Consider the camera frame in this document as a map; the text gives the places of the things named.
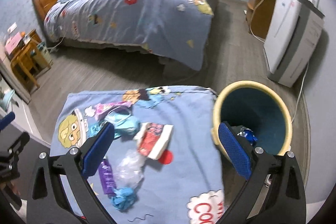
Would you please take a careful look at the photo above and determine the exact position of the blue foil snack bag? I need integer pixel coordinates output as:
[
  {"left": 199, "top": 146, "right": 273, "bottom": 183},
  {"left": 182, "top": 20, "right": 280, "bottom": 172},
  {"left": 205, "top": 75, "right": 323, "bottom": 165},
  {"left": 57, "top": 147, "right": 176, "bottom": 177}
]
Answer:
[{"left": 233, "top": 126, "right": 258, "bottom": 145}]

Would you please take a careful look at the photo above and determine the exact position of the purple spray bottle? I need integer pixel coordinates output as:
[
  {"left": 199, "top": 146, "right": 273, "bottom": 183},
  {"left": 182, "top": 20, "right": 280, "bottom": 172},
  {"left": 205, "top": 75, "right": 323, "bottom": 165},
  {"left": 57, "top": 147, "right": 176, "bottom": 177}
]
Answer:
[{"left": 98, "top": 157, "right": 117, "bottom": 196}]

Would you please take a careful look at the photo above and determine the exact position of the clear plastic wrap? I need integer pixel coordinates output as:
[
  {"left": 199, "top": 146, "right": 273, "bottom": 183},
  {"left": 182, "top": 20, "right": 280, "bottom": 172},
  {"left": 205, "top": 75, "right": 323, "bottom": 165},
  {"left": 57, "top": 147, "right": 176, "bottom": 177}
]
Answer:
[{"left": 115, "top": 149, "right": 146, "bottom": 189}]

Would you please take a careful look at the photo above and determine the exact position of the light blue mask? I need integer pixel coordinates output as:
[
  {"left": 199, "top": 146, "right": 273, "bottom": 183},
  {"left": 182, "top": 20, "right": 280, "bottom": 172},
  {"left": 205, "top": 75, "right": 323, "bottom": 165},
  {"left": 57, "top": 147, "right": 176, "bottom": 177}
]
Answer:
[{"left": 104, "top": 108, "right": 141, "bottom": 139}]

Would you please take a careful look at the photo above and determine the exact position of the pink snack wrapper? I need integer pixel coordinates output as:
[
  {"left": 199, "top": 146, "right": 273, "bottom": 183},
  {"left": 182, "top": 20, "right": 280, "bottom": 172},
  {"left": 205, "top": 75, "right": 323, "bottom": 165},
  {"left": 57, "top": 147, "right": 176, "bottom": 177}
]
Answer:
[{"left": 94, "top": 101, "right": 132, "bottom": 121}]

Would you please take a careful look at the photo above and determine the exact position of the blue glove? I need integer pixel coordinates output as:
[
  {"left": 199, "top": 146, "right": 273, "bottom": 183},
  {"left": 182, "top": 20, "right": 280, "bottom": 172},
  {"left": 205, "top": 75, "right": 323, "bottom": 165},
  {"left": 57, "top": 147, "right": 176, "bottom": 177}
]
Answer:
[{"left": 111, "top": 187, "right": 136, "bottom": 211}]

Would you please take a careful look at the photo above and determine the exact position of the red white paper bag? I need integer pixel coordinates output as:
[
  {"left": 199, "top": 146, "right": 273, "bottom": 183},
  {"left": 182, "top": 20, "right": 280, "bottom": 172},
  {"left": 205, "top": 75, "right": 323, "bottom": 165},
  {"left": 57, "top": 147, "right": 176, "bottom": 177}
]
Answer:
[{"left": 133, "top": 122, "right": 174, "bottom": 160}]

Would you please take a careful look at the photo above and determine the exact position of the yellow teal trash bin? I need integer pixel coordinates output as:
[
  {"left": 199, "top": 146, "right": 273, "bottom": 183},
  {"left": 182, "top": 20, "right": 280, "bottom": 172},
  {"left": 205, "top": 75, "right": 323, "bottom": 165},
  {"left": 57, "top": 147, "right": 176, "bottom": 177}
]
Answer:
[{"left": 211, "top": 80, "right": 293, "bottom": 160}]

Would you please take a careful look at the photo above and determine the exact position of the wooden stool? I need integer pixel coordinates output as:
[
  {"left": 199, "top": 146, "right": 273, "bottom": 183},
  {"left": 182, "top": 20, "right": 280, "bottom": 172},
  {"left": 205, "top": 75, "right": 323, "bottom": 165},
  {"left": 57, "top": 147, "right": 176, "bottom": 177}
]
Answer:
[{"left": 10, "top": 42, "right": 51, "bottom": 92}]

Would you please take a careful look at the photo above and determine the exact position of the blue cartoon cushion cover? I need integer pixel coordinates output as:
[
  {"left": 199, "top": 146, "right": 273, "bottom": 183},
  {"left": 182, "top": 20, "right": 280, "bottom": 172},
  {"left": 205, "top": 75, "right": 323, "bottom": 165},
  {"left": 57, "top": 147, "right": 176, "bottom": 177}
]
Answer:
[{"left": 51, "top": 86, "right": 225, "bottom": 223}]

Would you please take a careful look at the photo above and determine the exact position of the small green white bin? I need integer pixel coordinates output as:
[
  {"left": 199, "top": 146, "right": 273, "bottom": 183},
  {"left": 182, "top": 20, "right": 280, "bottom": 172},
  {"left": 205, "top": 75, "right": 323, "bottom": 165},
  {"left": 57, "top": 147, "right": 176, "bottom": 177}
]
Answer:
[{"left": 33, "top": 42, "right": 52, "bottom": 69}]

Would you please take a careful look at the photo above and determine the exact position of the pink box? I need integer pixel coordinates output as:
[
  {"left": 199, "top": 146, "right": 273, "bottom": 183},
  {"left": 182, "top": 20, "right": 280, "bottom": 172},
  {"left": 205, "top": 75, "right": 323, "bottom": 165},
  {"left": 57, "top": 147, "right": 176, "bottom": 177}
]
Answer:
[{"left": 5, "top": 32, "right": 22, "bottom": 55}]

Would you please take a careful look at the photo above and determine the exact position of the wooden bedside table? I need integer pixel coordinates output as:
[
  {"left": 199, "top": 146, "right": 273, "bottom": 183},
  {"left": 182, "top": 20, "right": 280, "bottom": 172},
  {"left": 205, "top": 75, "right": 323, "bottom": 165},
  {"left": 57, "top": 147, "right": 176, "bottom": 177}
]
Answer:
[{"left": 5, "top": 29, "right": 42, "bottom": 60}]

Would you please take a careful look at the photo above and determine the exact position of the white air purifier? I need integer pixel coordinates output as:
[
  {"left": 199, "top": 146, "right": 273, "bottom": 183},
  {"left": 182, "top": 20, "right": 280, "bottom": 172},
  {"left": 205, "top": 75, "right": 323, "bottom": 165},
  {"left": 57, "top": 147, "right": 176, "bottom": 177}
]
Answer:
[{"left": 264, "top": 0, "right": 325, "bottom": 88}]

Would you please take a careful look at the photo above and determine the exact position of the wooden tv cabinet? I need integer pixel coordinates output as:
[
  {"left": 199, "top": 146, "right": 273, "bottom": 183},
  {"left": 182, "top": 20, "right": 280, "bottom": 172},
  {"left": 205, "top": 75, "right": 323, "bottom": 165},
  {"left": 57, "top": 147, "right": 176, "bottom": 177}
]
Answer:
[{"left": 246, "top": 0, "right": 276, "bottom": 39}]

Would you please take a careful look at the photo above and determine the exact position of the blue cartoon bed duvet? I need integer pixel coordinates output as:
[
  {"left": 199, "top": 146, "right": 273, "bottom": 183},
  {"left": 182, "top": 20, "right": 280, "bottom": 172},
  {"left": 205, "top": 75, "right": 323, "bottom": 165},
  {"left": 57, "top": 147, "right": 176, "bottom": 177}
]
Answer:
[{"left": 44, "top": 0, "right": 214, "bottom": 71}]

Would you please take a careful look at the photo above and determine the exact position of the white charging cable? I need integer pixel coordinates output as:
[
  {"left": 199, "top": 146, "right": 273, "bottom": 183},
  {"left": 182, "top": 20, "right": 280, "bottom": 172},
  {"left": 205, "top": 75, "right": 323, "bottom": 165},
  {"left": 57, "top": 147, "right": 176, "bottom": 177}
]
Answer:
[{"left": 47, "top": 24, "right": 69, "bottom": 53}]

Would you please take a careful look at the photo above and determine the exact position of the white purifier power cord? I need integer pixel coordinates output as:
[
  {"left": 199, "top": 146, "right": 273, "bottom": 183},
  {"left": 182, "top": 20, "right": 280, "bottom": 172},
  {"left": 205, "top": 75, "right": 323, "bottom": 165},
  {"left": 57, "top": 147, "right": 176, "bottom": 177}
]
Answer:
[{"left": 291, "top": 62, "right": 310, "bottom": 123}]

